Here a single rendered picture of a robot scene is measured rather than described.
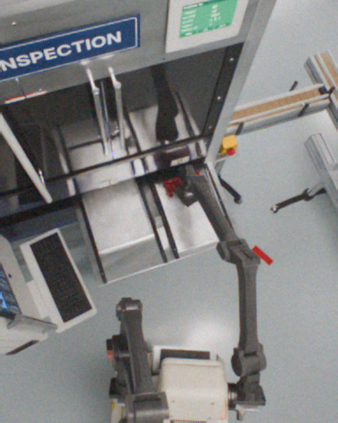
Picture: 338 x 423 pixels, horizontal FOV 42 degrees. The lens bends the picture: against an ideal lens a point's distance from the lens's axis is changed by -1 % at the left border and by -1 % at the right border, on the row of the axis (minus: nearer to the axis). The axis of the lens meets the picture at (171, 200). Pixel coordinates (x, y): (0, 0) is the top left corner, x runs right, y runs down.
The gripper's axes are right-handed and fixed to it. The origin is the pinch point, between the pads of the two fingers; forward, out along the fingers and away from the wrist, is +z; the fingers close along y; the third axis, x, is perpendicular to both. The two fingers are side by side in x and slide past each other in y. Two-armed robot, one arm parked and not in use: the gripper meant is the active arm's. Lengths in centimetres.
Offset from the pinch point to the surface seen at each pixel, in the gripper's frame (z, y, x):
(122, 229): 3.8, 4.2, 31.3
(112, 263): 3.8, -6.5, 43.4
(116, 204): 4.1, 16.3, 27.4
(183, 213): 3.8, -4.3, 3.2
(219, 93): -60, 14, -16
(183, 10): -109, 18, 2
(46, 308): 12, -7, 79
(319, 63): 0, 25, -104
